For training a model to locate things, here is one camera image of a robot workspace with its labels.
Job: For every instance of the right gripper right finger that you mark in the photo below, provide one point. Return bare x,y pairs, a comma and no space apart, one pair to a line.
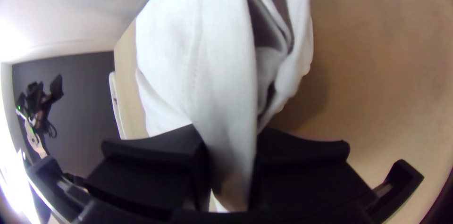
304,178

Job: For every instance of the white t-shirt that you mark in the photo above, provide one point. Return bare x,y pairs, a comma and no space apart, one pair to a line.
198,57

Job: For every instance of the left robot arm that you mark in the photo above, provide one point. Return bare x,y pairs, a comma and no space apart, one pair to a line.
35,111

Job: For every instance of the white laundry basket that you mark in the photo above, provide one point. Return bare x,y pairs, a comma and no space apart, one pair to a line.
116,111

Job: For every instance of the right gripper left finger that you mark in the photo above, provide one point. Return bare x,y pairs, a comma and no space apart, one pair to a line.
152,174

